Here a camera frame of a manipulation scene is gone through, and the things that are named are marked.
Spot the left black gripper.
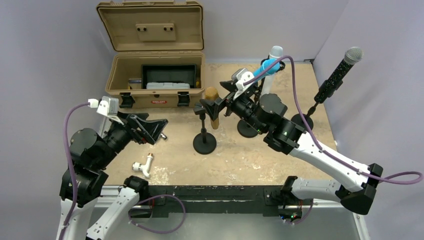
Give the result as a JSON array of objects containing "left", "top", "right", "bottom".
[{"left": 95, "top": 109, "right": 168, "bottom": 168}]

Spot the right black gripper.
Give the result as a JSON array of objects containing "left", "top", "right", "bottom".
[{"left": 200, "top": 80, "right": 266, "bottom": 134}]

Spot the gold microphone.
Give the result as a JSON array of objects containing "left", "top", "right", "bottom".
[{"left": 204, "top": 86, "right": 220, "bottom": 130}]

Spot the black round-base clip stand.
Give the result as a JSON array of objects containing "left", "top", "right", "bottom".
[{"left": 192, "top": 102, "right": 217, "bottom": 155}]

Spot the blue microphone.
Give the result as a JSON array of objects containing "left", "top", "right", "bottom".
[{"left": 253, "top": 58, "right": 280, "bottom": 80}]

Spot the white microphone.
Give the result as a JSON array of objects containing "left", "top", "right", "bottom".
[{"left": 260, "top": 45, "right": 284, "bottom": 96}]

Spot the black shock-mount desk stand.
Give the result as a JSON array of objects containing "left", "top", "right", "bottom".
[{"left": 237, "top": 119, "right": 260, "bottom": 138}]

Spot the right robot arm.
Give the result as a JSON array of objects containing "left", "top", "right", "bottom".
[{"left": 200, "top": 92, "right": 383, "bottom": 215}]

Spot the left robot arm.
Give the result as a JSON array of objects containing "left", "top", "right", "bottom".
[{"left": 56, "top": 113, "right": 168, "bottom": 240}]

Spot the black round-base tilted stand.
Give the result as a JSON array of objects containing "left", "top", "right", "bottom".
[{"left": 290, "top": 101, "right": 322, "bottom": 132}]

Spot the black speckled microphone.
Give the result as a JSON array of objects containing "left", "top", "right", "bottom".
[{"left": 314, "top": 46, "right": 364, "bottom": 104}]

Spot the grey plastic organizer case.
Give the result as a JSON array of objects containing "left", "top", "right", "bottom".
[{"left": 146, "top": 82, "right": 191, "bottom": 90}]

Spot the black toolbox tray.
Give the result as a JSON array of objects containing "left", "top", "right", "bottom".
[{"left": 141, "top": 63, "right": 198, "bottom": 89}]

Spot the metal tool in toolbox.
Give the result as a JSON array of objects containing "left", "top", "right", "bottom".
[{"left": 128, "top": 78, "right": 143, "bottom": 84}]

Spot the white pvc pipe fitting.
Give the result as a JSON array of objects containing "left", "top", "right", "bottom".
[{"left": 131, "top": 153, "right": 154, "bottom": 178}]

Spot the tan plastic toolbox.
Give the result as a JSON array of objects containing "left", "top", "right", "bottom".
[{"left": 96, "top": 0, "right": 205, "bottom": 110}]

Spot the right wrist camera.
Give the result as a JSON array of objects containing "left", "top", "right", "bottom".
[{"left": 231, "top": 68, "right": 255, "bottom": 100}]

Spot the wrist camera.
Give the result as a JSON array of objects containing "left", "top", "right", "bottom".
[
  {"left": 96, "top": 96, "right": 119, "bottom": 117},
  {"left": 231, "top": 68, "right": 255, "bottom": 100}
]

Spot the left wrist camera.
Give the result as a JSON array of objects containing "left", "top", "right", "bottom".
[{"left": 96, "top": 96, "right": 119, "bottom": 117}]

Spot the black tripod shock-mount stand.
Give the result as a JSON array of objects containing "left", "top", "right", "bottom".
[{"left": 259, "top": 59, "right": 286, "bottom": 96}]

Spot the black mounting rail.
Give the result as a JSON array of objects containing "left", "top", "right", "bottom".
[{"left": 147, "top": 185, "right": 312, "bottom": 218}]

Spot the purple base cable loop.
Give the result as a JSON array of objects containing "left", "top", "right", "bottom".
[{"left": 128, "top": 194, "right": 187, "bottom": 235}]

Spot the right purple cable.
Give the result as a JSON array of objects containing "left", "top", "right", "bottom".
[{"left": 243, "top": 55, "right": 424, "bottom": 186}]

